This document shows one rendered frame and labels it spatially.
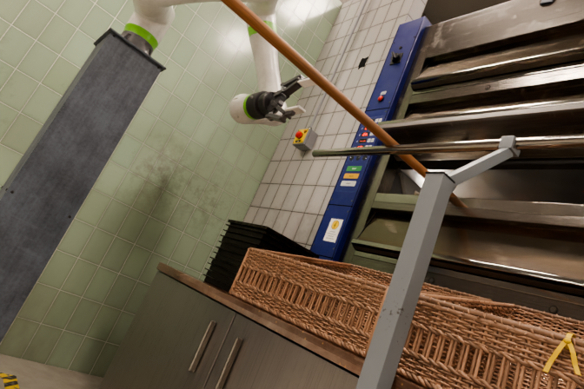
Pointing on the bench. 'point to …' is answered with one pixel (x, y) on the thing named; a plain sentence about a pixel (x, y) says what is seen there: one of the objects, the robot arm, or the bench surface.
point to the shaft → (287, 50)
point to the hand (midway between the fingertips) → (303, 95)
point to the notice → (333, 230)
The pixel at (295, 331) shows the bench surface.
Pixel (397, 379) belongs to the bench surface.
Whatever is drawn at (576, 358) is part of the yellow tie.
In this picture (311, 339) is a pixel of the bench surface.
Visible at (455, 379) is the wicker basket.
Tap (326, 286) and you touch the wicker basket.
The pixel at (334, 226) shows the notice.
